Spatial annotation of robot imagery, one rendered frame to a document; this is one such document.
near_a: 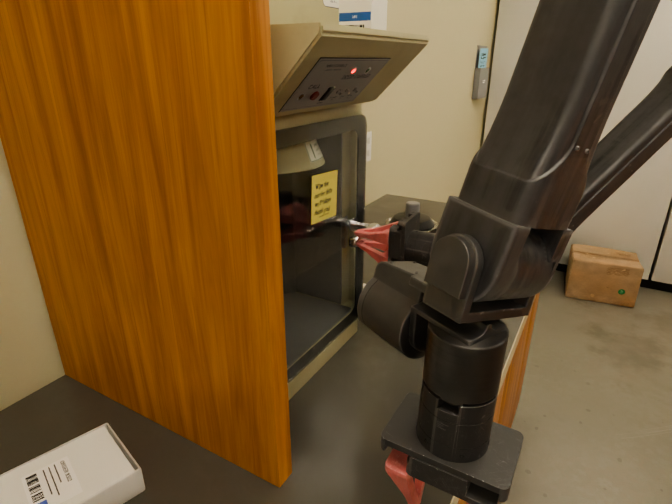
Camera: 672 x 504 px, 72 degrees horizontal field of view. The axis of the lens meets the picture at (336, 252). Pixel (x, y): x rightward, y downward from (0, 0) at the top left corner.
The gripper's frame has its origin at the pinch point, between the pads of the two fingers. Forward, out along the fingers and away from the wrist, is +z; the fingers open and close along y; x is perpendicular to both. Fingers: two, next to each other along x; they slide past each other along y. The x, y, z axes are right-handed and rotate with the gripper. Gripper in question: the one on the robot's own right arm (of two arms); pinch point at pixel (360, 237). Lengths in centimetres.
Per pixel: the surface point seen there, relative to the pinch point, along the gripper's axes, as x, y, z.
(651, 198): -288, -60, -68
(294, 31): 21.0, 30.7, -2.6
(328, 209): 3.2, 5.3, 4.2
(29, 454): 43, -25, 32
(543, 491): -78, -121, -38
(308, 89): 15.1, 24.6, -0.3
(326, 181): 3.7, 10.0, 4.2
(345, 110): -4.9, 19.9, 5.4
